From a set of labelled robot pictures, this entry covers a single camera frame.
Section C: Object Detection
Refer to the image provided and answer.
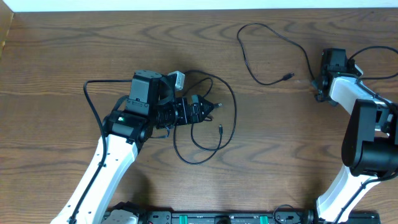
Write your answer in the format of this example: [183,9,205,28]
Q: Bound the black USB cable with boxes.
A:
[236,22,316,86]
[172,69,238,166]

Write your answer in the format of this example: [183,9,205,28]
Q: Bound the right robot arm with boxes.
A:
[307,48,397,223]

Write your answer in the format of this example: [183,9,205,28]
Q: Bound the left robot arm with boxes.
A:
[53,70,217,223]

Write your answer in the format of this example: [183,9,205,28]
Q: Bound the right camera black cable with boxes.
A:
[329,45,398,224]

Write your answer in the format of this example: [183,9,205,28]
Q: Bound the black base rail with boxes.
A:
[102,202,381,224]

